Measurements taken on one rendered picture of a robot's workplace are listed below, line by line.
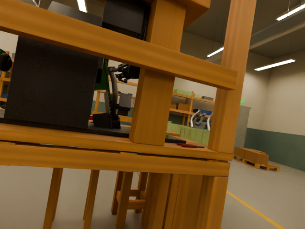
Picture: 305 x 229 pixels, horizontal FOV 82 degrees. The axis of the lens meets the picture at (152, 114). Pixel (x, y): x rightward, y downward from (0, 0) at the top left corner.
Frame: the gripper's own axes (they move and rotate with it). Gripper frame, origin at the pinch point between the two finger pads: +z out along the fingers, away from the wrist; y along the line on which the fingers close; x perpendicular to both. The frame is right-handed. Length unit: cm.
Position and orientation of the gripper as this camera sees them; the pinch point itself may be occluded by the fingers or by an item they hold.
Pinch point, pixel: (113, 72)
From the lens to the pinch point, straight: 105.7
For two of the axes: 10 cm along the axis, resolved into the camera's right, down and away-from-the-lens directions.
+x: 3.0, 7.1, -6.4
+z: -9.4, 1.0, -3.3
